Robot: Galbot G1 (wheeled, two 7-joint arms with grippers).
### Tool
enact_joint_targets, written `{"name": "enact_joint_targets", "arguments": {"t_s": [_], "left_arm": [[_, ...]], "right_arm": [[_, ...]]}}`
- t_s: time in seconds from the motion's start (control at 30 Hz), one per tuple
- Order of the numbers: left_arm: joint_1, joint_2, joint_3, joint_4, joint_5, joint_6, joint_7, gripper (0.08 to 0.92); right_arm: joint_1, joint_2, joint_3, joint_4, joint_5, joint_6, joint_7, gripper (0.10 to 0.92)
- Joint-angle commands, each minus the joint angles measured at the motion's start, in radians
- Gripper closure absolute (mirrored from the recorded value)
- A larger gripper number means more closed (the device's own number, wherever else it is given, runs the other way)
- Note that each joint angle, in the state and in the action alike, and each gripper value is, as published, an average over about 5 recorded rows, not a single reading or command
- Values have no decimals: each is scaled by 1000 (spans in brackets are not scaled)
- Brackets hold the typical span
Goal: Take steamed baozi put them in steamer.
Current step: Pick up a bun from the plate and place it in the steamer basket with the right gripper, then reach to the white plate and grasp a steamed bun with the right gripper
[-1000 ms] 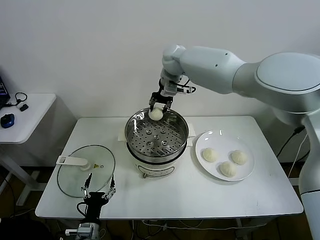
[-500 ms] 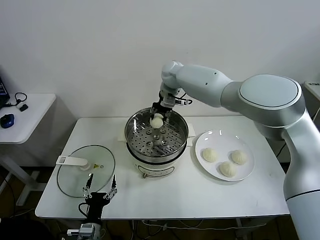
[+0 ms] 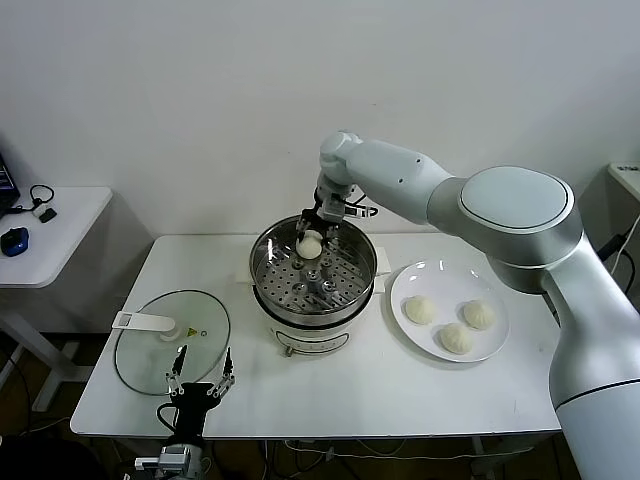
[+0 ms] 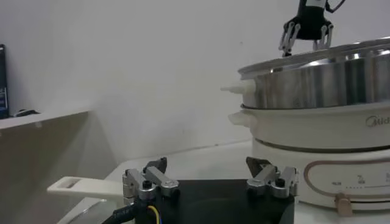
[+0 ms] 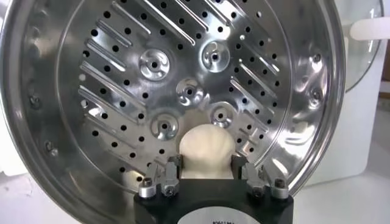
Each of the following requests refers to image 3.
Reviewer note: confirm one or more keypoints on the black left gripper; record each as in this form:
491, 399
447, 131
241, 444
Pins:
194, 405

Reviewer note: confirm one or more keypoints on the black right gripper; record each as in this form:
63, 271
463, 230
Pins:
332, 205

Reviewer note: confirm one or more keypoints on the white steamed baozi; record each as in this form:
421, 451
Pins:
478, 314
456, 339
420, 309
308, 247

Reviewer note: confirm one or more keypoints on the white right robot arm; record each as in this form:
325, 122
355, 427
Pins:
390, 165

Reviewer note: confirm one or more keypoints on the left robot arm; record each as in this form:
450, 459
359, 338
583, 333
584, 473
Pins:
200, 465

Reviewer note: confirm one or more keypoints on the stainless steel steamer pot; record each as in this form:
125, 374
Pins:
280, 292

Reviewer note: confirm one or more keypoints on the white electric steamer pot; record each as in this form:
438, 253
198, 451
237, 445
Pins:
310, 340

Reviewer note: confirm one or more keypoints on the glass pot lid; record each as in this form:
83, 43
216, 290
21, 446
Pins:
150, 360

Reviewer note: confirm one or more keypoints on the white round plate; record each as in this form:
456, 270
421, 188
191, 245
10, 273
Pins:
425, 280

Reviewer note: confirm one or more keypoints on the white side table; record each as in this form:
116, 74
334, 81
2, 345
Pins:
70, 225

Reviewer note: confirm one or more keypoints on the small black device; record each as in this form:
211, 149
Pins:
48, 216

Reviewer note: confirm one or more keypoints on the blue computer mouse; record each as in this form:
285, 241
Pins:
14, 241

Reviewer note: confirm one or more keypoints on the white table leg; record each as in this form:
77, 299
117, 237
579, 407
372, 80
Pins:
484, 465

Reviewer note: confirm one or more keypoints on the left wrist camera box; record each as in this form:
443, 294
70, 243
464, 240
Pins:
175, 459

